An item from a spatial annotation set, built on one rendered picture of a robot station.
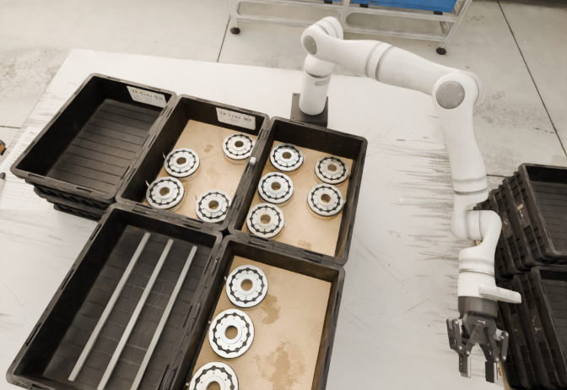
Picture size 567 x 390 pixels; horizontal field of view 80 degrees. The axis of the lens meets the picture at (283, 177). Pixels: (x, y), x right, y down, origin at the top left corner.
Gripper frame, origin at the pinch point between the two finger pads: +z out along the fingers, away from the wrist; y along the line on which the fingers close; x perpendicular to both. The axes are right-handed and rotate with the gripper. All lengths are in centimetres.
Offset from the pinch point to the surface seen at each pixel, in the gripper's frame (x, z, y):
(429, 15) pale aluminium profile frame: -92, -223, -48
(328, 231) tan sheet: -22.0, -26.4, 28.1
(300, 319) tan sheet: -19.2, -2.6, 32.7
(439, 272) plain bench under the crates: -25.6, -24.4, -10.2
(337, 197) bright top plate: -21, -37, 27
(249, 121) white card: -28, -55, 57
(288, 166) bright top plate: -25, -44, 42
